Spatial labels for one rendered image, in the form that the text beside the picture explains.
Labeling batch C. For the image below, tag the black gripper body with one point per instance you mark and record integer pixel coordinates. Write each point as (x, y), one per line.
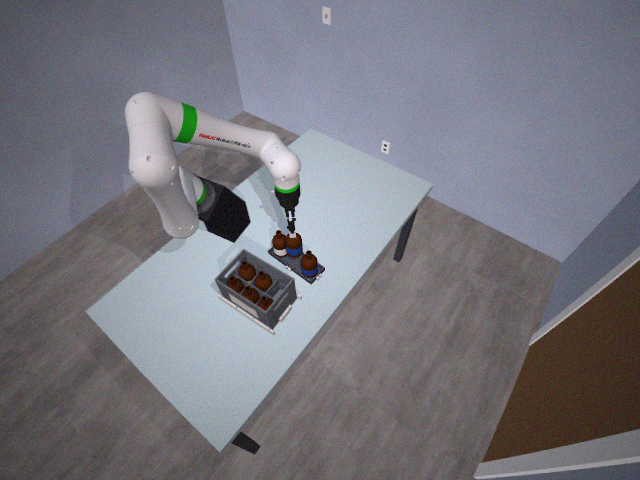
(289, 206)

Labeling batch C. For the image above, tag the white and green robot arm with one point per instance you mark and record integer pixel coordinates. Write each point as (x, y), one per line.
(153, 163)

